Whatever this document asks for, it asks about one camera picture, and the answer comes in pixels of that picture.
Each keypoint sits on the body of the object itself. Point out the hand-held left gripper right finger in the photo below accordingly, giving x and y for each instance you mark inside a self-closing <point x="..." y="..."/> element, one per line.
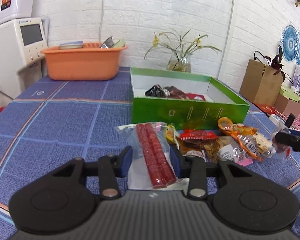
<point x="175" y="162"/>

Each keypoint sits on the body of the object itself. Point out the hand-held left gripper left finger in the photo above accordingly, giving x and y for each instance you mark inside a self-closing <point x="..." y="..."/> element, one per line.
<point x="126" y="162"/>

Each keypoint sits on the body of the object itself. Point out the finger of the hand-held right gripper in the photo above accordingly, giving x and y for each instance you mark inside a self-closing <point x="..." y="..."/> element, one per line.
<point x="293" y="140"/>

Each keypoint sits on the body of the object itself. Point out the clear packet of red sausages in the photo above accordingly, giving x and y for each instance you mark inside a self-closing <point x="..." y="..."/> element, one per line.
<point x="153" y="152"/>

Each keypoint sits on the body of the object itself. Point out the green cardboard box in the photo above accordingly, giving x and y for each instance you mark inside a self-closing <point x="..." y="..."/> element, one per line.
<point x="165" y="112"/>

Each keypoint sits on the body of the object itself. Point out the black charger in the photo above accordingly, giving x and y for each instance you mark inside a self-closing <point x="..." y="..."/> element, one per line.
<point x="290" y="120"/>

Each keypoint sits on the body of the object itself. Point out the white power strip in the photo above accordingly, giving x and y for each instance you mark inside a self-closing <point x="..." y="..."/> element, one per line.
<point x="277" y="120"/>

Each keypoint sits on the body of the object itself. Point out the yellow snack packet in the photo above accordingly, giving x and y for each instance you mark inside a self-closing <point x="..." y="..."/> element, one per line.
<point x="170" y="135"/>

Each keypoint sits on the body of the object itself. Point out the white cracker packet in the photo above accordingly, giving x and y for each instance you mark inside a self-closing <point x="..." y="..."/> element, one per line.
<point x="263" y="142"/>

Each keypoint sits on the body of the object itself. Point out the small brown cardboard box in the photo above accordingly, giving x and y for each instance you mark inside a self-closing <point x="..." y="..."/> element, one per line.
<point x="288" y="105"/>

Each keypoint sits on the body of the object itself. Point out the red striped-edge snack packet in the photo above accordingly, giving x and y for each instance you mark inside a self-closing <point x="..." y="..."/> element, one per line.
<point x="197" y="135"/>

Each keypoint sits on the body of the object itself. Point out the red envelope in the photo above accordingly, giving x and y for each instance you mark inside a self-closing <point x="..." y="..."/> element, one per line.
<point x="266" y="108"/>

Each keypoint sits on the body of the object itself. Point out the clear packet of peanuts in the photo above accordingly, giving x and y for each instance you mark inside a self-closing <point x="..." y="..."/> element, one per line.
<point x="215" y="148"/>

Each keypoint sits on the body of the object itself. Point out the light green box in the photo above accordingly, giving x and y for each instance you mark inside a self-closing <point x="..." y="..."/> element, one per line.
<point x="290" y="92"/>

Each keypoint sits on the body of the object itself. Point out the orange snack packet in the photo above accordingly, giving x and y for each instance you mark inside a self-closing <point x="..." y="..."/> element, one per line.
<point x="242" y="132"/>

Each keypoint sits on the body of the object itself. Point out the pink snack packet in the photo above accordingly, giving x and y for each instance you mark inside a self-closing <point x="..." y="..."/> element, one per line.
<point x="245" y="161"/>

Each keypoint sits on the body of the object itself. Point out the large brown cardboard box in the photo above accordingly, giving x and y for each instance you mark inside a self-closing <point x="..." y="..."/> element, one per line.
<point x="260" y="85"/>

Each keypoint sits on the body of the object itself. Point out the dark brown snack packet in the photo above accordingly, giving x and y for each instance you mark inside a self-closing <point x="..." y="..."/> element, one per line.
<point x="176" y="92"/>

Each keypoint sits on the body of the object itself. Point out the black shiny snack packet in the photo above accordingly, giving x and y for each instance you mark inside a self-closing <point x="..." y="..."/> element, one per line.
<point x="155" y="91"/>

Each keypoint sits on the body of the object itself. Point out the purple leafed plant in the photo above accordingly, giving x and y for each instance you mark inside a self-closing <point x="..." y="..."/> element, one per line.
<point x="277" y="62"/>

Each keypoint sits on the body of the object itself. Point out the blue checked tablecloth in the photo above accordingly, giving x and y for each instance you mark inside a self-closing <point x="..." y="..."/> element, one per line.
<point x="52" y="120"/>

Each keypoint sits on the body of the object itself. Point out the large blue paper fan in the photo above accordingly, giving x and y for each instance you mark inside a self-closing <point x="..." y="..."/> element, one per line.
<point x="289" y="42"/>

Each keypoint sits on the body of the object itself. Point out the glass vase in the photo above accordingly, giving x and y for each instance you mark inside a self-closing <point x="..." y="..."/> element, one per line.
<point x="179" y="63"/>

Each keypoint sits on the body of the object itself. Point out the orange plastic basin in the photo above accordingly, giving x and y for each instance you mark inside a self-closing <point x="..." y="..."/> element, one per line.
<point x="82" y="65"/>

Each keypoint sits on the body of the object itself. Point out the green plate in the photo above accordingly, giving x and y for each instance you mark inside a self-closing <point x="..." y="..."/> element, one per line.
<point x="119" y="43"/>

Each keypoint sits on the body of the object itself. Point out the yellow flowered plant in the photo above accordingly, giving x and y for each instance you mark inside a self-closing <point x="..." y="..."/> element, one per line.
<point x="182" y="42"/>

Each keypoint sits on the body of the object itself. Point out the metal bowl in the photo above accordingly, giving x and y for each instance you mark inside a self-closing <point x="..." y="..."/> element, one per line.
<point x="106" y="42"/>

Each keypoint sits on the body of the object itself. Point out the stack of grey plates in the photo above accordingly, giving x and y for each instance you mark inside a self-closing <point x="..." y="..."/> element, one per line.
<point x="70" y="45"/>

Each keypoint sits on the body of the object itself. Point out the white appliance with grey screen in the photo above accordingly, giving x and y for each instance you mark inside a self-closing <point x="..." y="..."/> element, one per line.
<point x="15" y="52"/>

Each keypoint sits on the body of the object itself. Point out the white wall pipe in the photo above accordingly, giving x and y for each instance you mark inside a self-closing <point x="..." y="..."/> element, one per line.
<point x="103" y="10"/>

